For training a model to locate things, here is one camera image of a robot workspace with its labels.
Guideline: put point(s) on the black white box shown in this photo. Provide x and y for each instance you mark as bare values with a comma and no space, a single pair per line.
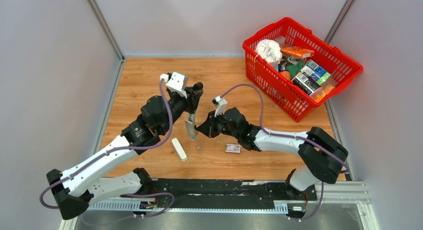
307,84

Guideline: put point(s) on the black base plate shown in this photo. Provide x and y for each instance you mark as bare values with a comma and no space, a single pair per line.
224,194

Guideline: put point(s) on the white stapler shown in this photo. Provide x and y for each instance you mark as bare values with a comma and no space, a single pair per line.
179,149

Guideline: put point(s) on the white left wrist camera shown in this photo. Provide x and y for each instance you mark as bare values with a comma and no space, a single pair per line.
176,82

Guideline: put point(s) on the blue green box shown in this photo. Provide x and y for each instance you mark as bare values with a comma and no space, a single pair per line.
316,72

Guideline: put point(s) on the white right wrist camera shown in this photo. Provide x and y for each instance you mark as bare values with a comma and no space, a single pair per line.
220,105

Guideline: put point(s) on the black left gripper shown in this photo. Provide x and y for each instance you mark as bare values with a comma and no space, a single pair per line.
190,108

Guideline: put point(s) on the white crumpled bag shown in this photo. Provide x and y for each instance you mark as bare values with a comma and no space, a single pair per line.
270,51

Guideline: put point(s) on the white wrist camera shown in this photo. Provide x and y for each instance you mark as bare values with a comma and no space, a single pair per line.
176,82
220,105

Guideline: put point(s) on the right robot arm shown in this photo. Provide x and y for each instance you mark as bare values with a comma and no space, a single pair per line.
322,155

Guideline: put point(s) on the grey stapler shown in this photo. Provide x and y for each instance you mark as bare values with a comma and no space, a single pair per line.
190,124

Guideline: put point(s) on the red white staple box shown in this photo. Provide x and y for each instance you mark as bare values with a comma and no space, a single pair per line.
233,148

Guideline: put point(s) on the orange box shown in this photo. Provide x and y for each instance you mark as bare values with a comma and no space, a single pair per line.
296,51

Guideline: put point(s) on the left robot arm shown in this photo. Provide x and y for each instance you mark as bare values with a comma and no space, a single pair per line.
74,190

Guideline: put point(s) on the red plastic basket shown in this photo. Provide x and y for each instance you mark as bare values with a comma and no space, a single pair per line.
290,98

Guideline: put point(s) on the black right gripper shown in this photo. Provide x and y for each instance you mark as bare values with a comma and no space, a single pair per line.
208,127

